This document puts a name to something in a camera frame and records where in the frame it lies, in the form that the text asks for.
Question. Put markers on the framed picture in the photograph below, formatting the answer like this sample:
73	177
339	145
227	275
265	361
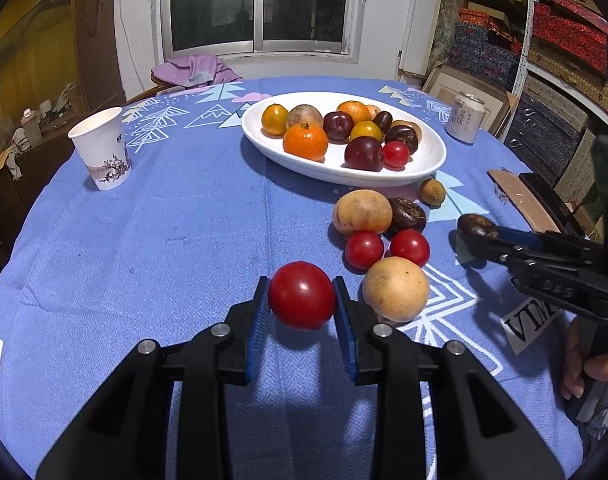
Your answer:
479	87

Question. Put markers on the orange mandarin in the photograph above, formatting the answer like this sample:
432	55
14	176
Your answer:
353	109
305	142

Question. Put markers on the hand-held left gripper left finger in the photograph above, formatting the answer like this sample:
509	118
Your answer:
259	330

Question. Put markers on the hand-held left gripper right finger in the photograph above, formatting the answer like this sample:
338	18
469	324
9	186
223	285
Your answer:
344	330

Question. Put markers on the dark purple plum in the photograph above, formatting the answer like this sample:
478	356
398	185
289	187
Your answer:
338	126
363	155
382	120

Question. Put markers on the white oval plate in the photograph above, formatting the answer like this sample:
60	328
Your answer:
424	160

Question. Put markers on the blue printed tablecloth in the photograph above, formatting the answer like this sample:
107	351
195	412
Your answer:
184	240

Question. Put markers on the red tomato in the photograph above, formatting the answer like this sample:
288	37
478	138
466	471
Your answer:
302	295
364	250
395	155
409	246

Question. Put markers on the purple cloth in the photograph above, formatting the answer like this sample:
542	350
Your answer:
194	67

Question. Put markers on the wooden glass-door cabinet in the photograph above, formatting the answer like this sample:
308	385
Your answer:
99	35

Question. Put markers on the wooden chair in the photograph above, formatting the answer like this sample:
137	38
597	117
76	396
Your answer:
156	85

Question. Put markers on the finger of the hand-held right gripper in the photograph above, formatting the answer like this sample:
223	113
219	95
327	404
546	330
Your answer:
521	236
494	252

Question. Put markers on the white metal shelf rack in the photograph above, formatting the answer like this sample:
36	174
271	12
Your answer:
526	35

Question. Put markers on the person's right hand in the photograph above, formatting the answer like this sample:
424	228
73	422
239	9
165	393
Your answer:
576	365

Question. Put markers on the beige drink can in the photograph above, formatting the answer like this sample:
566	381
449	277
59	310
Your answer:
464	120

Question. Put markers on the brown leather wallet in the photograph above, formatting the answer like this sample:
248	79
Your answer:
529	205

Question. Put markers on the white printed paper cup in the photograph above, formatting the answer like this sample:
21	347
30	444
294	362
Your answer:
101	147

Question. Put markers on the small brownish orange fruit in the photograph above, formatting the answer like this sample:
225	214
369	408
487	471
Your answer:
432	191

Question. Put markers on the yellow round fruit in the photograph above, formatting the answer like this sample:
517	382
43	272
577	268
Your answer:
366	131

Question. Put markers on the sliding glass window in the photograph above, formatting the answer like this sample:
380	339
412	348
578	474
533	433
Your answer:
259	5

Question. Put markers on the orange speckled round fruit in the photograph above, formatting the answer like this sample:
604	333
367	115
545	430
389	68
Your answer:
275	119

